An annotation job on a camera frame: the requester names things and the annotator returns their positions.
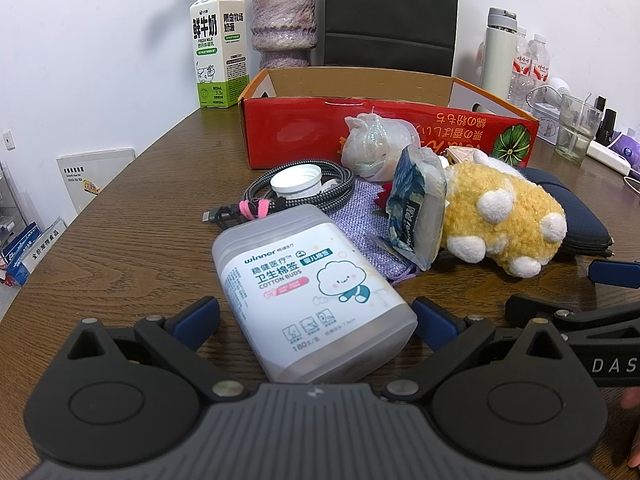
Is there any purple knitted pouch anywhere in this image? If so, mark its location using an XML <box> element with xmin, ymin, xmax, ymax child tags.
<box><xmin>325</xmin><ymin>180</ymin><xmax>421</xmax><ymax>281</ymax></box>

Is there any white power strip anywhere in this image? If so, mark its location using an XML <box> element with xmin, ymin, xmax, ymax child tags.
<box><xmin>586</xmin><ymin>139</ymin><xmax>633</xmax><ymax>177</ymax></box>

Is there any white labelled box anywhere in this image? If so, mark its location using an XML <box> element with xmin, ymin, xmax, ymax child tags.
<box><xmin>20</xmin><ymin>217</ymin><xmax>68</xmax><ymax>273</ymax></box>

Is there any blue printed wet wipes packet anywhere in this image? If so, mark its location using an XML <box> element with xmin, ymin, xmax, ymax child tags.
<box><xmin>387</xmin><ymin>144</ymin><xmax>448</xmax><ymax>272</ymax></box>

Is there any purple textured vase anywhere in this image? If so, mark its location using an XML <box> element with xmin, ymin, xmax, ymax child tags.
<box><xmin>251</xmin><ymin>0</ymin><xmax>319</xmax><ymax>70</ymax></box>

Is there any white thermos bottle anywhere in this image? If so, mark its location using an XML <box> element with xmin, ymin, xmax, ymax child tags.
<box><xmin>479</xmin><ymin>7</ymin><xmax>518</xmax><ymax>103</ymax></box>

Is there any white round cap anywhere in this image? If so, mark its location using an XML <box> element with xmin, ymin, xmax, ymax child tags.
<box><xmin>270</xmin><ymin>166</ymin><xmax>324</xmax><ymax>200</ymax></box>

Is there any translucent cotton buds container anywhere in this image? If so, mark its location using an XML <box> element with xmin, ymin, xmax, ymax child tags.
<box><xmin>211</xmin><ymin>205</ymin><xmax>419</xmax><ymax>383</ymax></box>

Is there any white green milk carton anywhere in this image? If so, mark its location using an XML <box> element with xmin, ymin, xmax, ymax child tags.
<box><xmin>189</xmin><ymin>0</ymin><xmax>250</xmax><ymax>109</ymax></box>

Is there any iridescent plastic bag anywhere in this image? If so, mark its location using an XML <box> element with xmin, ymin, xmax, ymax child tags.
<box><xmin>341</xmin><ymin>111</ymin><xmax>426</xmax><ymax>182</ymax></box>

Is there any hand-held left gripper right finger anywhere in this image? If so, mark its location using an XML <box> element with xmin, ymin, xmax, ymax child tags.
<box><xmin>382</xmin><ymin>297</ymin><xmax>576</xmax><ymax>403</ymax></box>

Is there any cream charger plug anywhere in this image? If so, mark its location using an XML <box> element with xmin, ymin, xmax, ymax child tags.
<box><xmin>445</xmin><ymin>141</ymin><xmax>488</xmax><ymax>166</ymax></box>

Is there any black paper bag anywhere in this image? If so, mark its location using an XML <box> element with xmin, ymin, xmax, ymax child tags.
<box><xmin>324</xmin><ymin>0</ymin><xmax>460</xmax><ymax>77</ymax></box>

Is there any wooden desktop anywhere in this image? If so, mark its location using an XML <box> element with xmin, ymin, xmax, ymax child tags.
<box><xmin>0</xmin><ymin>95</ymin><xmax>640</xmax><ymax>480</ymax></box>

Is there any clear glass cup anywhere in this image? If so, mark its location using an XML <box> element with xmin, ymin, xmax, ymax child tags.
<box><xmin>555</xmin><ymin>92</ymin><xmax>603</xmax><ymax>165</ymax></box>

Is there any pale tin box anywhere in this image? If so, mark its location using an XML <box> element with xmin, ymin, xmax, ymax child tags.
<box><xmin>531</xmin><ymin>102</ymin><xmax>563</xmax><ymax>138</ymax></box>

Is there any white panel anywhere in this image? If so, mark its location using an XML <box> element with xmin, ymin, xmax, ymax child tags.
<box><xmin>56</xmin><ymin>147</ymin><xmax>137</xmax><ymax>216</ymax></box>

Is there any white cable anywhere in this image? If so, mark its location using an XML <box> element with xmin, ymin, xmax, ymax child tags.
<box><xmin>526</xmin><ymin>84</ymin><xmax>563</xmax><ymax>107</ymax></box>

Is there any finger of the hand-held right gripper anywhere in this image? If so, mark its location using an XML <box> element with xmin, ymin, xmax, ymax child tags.
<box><xmin>588</xmin><ymin>259</ymin><xmax>640</xmax><ymax>289</ymax></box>
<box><xmin>505</xmin><ymin>294</ymin><xmax>640</xmax><ymax>335</ymax></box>

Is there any white round fan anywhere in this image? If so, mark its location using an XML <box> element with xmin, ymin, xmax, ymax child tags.
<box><xmin>545</xmin><ymin>76</ymin><xmax>571</xmax><ymax>106</ymax></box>

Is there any dark braided cable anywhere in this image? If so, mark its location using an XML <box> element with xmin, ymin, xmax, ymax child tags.
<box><xmin>202</xmin><ymin>160</ymin><xmax>357</xmax><ymax>228</ymax></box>

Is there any yellow white plush toy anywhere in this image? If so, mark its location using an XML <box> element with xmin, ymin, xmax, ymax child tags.
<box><xmin>439</xmin><ymin>152</ymin><xmax>568</xmax><ymax>278</ymax></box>

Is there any person's right hand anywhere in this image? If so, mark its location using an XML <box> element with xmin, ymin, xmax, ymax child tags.
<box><xmin>620</xmin><ymin>389</ymin><xmax>640</xmax><ymax>467</ymax></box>

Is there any dark blue zip case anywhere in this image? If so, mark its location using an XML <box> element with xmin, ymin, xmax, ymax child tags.
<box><xmin>520</xmin><ymin>167</ymin><xmax>613</xmax><ymax>256</ymax></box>

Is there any blue white box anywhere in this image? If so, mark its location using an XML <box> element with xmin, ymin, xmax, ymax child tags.
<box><xmin>0</xmin><ymin>222</ymin><xmax>43</xmax><ymax>286</ymax></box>

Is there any red cardboard box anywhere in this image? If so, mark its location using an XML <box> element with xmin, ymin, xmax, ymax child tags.
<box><xmin>238</xmin><ymin>66</ymin><xmax>541</xmax><ymax>171</ymax></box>

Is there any purple cloth item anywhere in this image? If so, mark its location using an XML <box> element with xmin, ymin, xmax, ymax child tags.
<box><xmin>612</xmin><ymin>132</ymin><xmax>640</xmax><ymax>171</ymax></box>

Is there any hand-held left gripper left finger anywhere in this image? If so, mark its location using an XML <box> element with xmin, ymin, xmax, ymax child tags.
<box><xmin>64</xmin><ymin>296</ymin><xmax>253</xmax><ymax>403</ymax></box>

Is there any clear water bottle red label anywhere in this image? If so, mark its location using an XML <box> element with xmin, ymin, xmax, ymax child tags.
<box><xmin>526</xmin><ymin>34</ymin><xmax>552</xmax><ymax>111</ymax></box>
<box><xmin>510</xmin><ymin>26</ymin><xmax>532</xmax><ymax>106</ymax></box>

